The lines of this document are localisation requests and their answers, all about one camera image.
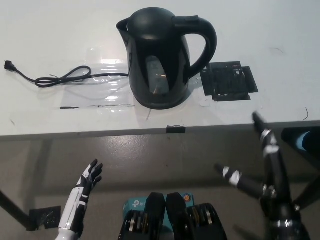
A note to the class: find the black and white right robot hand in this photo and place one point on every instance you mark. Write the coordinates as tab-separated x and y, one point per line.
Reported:
277	180

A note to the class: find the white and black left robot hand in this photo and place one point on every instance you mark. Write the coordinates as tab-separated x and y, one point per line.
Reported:
75	202

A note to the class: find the black electric kettle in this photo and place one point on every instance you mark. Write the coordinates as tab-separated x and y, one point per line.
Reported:
160	50

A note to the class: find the black table leg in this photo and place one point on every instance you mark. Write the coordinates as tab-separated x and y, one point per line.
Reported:
15	207
308	191

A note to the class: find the black floor tape patch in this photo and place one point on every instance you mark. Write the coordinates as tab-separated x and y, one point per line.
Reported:
45	217

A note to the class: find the black and blue object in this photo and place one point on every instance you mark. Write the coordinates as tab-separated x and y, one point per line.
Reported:
300	140

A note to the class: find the teal router box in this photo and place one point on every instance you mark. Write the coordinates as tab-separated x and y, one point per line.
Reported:
133	203

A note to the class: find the thin black tape strip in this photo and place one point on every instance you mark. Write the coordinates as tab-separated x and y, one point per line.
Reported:
69	107

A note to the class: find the black tape square patch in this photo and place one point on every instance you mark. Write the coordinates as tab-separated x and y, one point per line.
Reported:
230	85

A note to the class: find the clear tape sheet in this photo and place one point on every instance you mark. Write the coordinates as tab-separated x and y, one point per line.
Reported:
100	92

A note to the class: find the small black tape piece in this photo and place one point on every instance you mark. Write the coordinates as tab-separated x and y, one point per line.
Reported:
175	129

